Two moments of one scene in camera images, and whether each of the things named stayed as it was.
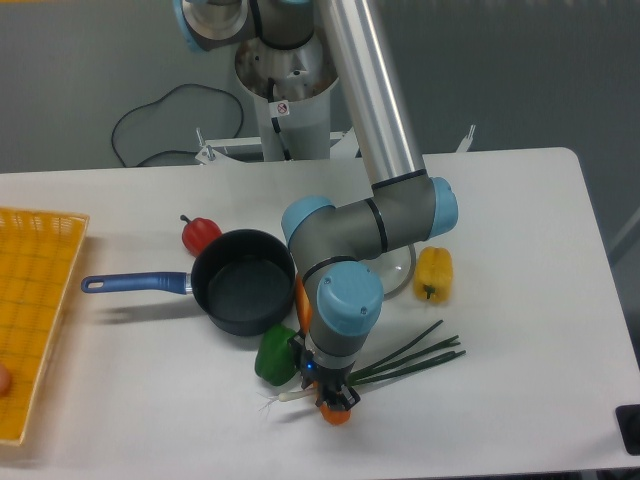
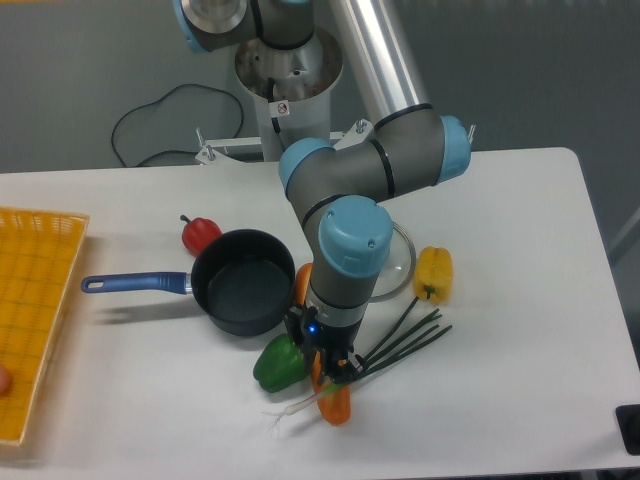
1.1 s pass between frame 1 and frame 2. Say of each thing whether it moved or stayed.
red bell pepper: stayed
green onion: moved
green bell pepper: moved
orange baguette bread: stayed
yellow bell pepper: stayed
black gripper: moved
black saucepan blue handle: stayed
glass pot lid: stayed
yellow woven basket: stayed
